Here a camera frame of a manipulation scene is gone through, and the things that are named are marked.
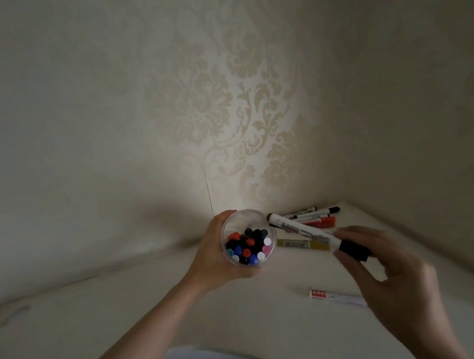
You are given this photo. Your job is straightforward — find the person's left hand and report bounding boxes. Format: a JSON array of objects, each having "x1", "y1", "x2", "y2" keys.
[{"x1": 172, "y1": 207, "x2": 265, "y2": 298}]

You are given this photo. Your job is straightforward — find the person's right hand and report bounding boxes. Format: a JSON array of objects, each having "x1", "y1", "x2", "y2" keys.
[{"x1": 330, "y1": 215, "x2": 447, "y2": 347}]

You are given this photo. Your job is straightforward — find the bundle of assorted markers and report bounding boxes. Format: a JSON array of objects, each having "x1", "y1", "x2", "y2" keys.
[{"x1": 223, "y1": 224, "x2": 276, "y2": 270}]

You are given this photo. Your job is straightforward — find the clear plastic jar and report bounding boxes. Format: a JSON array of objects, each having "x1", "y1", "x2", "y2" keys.
[{"x1": 217, "y1": 205, "x2": 281, "y2": 271}]

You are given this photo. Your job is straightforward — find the red label white marker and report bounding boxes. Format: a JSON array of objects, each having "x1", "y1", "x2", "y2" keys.
[{"x1": 308, "y1": 280, "x2": 369, "y2": 315}]

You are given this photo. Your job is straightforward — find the gold marker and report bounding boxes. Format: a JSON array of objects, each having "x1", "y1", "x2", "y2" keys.
[{"x1": 275, "y1": 232, "x2": 333, "y2": 259}]

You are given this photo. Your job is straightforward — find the row of assorted markers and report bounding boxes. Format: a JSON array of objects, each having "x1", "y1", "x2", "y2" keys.
[{"x1": 282, "y1": 202, "x2": 344, "y2": 236}]

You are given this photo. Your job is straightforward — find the black cap labelled white marker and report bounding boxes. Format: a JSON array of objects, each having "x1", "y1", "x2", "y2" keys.
[{"x1": 266, "y1": 199, "x2": 373, "y2": 275}]

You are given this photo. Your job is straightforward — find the white table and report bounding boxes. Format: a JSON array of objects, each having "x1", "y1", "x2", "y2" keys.
[{"x1": 0, "y1": 183, "x2": 474, "y2": 359}]

